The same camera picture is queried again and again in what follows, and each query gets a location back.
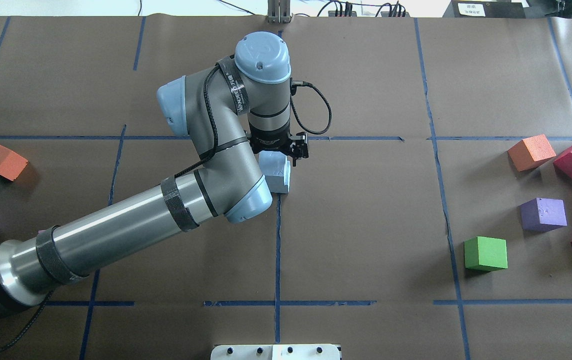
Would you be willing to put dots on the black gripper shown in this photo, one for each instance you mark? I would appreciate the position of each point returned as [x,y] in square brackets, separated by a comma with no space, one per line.
[269,137]

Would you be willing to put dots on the light blue foam block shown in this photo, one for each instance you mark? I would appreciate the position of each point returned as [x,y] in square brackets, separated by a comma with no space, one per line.
[274,164]
[278,183]

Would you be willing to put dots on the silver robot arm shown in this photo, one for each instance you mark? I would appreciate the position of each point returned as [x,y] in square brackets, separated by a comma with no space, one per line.
[231,112]

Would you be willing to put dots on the black power box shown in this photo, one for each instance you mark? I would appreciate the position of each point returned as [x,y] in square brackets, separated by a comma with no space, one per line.
[491,9]

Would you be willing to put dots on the green foam block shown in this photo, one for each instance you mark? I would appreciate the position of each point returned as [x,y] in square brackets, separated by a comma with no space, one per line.
[485,254]

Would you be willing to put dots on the orange foam block right side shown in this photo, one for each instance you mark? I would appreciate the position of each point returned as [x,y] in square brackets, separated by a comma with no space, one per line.
[531,152]

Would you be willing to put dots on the purple foam block right side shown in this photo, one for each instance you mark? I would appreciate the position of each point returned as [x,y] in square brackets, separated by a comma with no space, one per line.
[543,214]

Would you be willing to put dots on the aluminium frame post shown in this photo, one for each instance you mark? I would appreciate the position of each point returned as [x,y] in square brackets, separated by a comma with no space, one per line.
[279,11]

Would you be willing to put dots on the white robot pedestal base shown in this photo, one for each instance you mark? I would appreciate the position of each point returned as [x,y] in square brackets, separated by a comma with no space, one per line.
[302,351]

